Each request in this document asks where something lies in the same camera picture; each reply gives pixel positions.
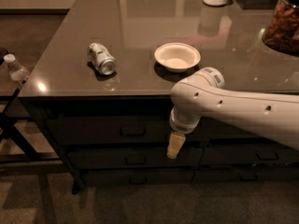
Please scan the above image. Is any glass jar of nuts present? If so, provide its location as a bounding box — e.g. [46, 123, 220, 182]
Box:
[263, 0, 299, 54]

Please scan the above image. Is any silver soda can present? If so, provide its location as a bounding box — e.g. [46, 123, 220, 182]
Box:
[87, 43, 117, 76]

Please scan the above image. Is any bottom left drawer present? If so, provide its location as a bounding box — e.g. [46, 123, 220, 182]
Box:
[81, 168, 194, 187]

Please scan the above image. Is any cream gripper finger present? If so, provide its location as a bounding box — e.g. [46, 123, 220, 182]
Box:
[166, 147, 180, 159]

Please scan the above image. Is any clear plastic water bottle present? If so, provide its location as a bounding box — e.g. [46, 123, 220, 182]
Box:
[4, 54, 30, 90]

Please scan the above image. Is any middle right drawer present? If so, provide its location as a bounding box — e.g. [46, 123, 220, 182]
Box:
[200, 138, 299, 165]

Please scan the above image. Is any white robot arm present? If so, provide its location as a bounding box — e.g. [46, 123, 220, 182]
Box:
[167, 67, 299, 159]

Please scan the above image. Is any black folding stand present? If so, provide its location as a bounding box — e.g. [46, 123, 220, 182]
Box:
[0, 88, 58, 163]

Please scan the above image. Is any top right drawer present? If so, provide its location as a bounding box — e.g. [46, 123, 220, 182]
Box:
[198, 118, 258, 139]

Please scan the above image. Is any white paper bowl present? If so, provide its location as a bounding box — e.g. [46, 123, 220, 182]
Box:
[154, 43, 201, 73]

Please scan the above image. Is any middle left drawer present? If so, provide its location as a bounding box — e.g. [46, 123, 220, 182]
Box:
[67, 147, 203, 170]

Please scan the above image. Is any top left drawer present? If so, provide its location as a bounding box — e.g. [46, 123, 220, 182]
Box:
[45, 114, 218, 147]

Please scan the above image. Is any dark counter cabinet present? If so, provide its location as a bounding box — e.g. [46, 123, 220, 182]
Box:
[20, 0, 299, 190]

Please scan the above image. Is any bottom right drawer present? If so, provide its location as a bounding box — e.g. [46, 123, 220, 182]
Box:
[192, 167, 299, 184]

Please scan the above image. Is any drawer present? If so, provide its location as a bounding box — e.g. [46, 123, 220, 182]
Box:
[67, 147, 203, 170]
[200, 138, 299, 165]
[192, 167, 299, 184]
[81, 168, 194, 187]
[198, 118, 258, 139]
[45, 114, 218, 147]

